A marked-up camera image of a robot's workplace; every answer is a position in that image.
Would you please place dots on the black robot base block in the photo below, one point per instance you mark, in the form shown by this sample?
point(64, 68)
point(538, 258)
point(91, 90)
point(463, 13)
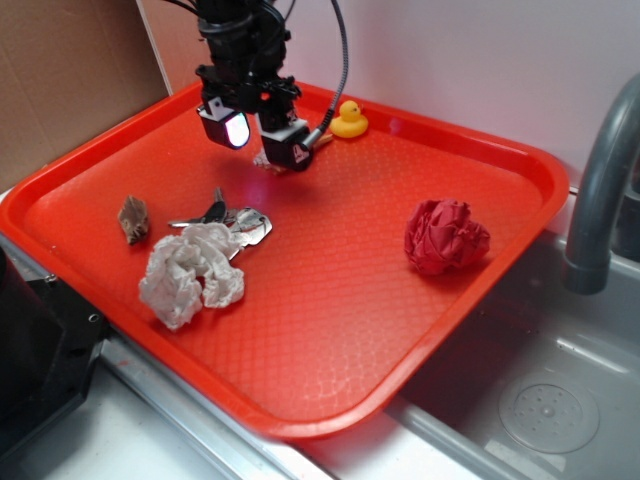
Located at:
point(50, 339)

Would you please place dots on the red plastic tray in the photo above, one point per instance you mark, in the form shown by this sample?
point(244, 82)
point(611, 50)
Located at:
point(334, 319)

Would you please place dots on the brown spiral conch shell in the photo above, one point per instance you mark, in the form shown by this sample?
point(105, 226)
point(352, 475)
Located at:
point(262, 161)

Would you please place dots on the light wooden board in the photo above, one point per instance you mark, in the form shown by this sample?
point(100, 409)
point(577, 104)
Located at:
point(176, 41)

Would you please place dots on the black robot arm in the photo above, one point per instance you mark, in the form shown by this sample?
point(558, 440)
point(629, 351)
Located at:
point(247, 47)

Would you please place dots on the grey sink faucet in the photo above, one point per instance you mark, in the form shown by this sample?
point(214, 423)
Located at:
point(605, 218)

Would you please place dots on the silver key bunch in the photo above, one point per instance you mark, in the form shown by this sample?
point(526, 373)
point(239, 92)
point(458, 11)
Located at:
point(248, 225)

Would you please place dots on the grey plastic sink basin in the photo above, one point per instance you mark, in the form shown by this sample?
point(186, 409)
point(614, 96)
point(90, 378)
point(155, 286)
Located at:
point(536, 383)

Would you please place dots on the crumpled red paper ball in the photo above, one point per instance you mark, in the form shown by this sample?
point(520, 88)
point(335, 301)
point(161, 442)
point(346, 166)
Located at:
point(441, 235)

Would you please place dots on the yellow rubber duck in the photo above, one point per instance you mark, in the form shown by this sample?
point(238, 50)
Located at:
point(350, 123)

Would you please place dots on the brown cardboard panel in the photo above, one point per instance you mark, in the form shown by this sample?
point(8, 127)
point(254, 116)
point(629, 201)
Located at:
point(70, 70)

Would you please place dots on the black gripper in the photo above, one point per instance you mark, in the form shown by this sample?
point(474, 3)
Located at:
point(272, 98)

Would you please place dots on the crumpled white tissue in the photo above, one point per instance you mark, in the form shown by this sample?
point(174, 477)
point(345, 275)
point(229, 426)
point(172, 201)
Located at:
point(191, 271)

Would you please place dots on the small brown wood piece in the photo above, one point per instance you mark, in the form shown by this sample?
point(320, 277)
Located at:
point(134, 220)

